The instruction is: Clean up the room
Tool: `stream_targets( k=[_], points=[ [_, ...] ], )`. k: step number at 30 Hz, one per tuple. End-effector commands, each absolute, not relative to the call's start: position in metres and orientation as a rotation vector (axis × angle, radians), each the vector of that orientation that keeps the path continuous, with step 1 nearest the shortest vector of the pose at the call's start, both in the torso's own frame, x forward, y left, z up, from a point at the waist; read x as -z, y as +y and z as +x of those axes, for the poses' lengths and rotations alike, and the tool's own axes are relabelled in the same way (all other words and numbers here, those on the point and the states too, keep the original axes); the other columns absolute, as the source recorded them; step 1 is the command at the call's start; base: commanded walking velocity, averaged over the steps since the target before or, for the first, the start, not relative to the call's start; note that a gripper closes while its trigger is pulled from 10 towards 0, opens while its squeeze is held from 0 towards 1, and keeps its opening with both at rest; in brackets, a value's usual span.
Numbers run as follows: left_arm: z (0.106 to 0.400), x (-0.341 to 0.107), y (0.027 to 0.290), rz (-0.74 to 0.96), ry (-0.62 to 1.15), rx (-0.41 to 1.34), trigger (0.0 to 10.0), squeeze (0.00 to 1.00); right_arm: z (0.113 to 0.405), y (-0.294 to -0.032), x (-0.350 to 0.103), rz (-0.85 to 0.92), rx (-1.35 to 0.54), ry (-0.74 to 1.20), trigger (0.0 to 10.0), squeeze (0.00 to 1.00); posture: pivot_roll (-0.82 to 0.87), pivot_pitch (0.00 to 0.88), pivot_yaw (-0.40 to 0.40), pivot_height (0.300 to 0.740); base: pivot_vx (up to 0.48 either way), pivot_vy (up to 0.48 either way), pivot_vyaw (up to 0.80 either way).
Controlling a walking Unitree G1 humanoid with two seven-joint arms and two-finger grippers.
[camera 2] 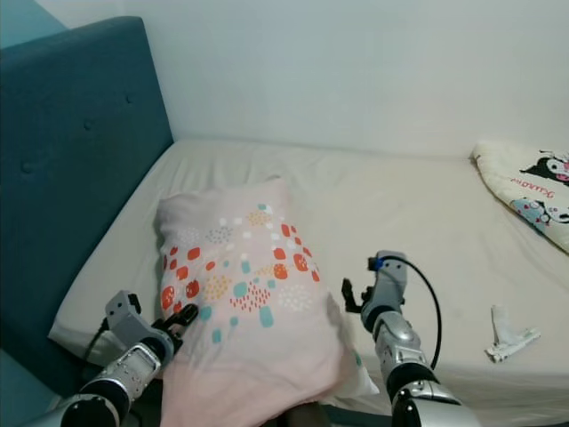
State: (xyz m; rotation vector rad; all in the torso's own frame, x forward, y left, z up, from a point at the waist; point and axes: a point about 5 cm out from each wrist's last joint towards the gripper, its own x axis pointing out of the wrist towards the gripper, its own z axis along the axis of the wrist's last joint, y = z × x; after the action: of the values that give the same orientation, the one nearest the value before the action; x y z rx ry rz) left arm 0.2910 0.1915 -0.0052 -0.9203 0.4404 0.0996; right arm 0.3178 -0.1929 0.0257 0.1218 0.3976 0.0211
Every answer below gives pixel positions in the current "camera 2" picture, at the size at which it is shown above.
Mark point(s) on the white vape box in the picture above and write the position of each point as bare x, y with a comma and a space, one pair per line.
507, 338

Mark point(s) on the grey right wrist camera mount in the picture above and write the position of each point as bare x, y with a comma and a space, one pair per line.
391, 280

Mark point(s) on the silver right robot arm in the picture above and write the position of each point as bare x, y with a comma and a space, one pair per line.
404, 356

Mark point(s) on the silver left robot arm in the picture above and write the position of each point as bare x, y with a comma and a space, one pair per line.
120, 382

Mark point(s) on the pink pillow with coloured dots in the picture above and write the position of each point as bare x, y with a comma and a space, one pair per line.
258, 365

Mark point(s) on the white sheeted mattress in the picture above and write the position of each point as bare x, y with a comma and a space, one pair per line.
400, 222

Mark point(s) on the cream cartoon print blanket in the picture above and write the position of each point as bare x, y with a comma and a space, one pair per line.
529, 187

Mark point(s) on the teal upholstered bed frame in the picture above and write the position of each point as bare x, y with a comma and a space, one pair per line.
80, 160

